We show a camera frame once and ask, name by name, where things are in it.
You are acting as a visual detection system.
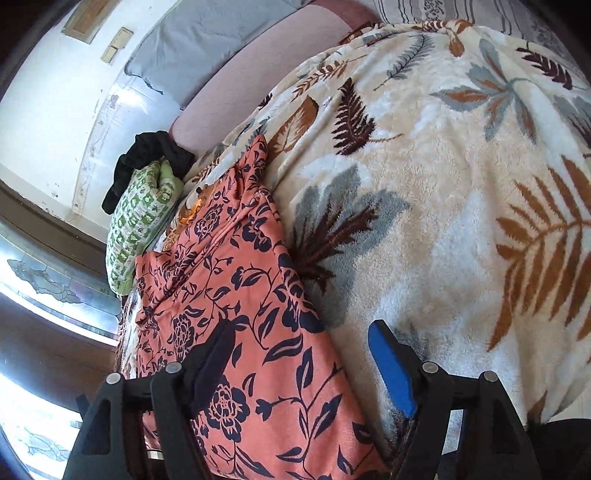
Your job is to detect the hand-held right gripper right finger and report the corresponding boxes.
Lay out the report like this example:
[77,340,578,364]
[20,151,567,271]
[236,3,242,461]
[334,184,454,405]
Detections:
[368,319,542,480]

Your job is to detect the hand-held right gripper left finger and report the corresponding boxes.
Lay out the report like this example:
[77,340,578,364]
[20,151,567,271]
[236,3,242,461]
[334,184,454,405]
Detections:
[62,318,241,480]

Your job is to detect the orange floral pants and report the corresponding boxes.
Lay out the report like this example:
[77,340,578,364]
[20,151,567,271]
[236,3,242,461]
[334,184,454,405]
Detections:
[133,134,393,480]

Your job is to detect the green patterned pillow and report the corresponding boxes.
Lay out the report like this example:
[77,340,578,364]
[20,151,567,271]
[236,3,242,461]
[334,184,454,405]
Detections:
[105,160,185,296]

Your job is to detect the cream leaf print blanket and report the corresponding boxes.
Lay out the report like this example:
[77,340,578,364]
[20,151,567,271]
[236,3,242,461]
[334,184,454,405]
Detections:
[117,18,591,462]

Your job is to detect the stained glass window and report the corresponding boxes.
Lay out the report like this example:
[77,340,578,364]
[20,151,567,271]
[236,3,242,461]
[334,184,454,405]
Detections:
[0,180,123,480]

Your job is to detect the black cloth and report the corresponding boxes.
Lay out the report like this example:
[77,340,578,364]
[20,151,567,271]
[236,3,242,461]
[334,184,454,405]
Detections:
[102,130,197,215]

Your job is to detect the pink quilted cushion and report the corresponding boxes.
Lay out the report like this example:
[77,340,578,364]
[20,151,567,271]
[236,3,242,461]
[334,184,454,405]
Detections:
[170,0,356,155]

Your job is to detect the grey pillow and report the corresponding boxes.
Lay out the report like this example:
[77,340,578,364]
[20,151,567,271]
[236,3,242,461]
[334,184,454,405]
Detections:
[124,0,310,109]

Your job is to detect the striped pillow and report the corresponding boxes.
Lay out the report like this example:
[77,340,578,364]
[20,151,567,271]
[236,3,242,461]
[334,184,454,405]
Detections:
[369,0,573,51]

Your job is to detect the wooden wall frame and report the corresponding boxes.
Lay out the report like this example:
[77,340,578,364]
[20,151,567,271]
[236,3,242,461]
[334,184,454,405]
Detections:
[62,0,125,44]

